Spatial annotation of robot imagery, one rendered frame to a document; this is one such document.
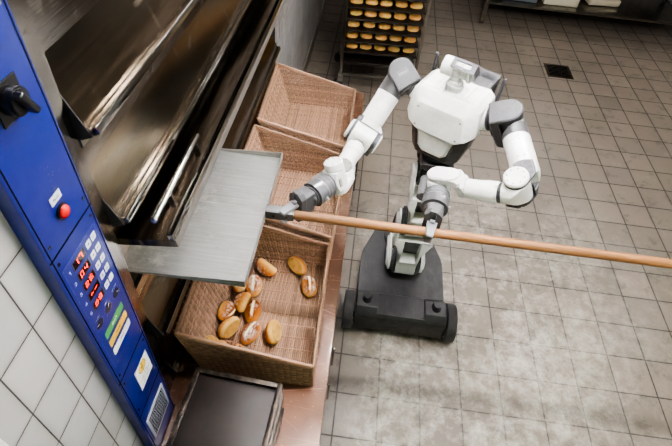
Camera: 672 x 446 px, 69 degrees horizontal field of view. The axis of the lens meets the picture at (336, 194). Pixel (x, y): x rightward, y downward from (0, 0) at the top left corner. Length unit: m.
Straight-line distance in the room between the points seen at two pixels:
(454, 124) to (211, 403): 1.21
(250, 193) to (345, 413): 1.28
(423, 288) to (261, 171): 1.31
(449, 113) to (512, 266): 1.62
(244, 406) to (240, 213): 0.59
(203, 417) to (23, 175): 0.99
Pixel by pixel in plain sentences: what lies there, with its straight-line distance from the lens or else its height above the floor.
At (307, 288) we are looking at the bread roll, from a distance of 2.06.
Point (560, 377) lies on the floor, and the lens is 2.90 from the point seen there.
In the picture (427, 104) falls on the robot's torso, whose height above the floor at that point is 1.36.
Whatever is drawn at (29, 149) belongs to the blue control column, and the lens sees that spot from 0.93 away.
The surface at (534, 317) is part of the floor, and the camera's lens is 3.03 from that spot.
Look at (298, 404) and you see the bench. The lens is 1.90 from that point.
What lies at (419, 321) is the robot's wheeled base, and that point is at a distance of 2.58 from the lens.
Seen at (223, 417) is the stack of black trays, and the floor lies 0.80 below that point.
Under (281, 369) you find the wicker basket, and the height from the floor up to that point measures 0.69.
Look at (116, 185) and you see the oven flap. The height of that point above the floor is 1.52.
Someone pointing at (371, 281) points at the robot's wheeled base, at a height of 0.17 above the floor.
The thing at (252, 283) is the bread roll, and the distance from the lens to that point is 2.07.
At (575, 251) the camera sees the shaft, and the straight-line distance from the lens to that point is 1.67.
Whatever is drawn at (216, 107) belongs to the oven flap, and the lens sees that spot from 1.64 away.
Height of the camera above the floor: 2.35
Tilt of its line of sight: 45 degrees down
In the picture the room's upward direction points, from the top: 6 degrees clockwise
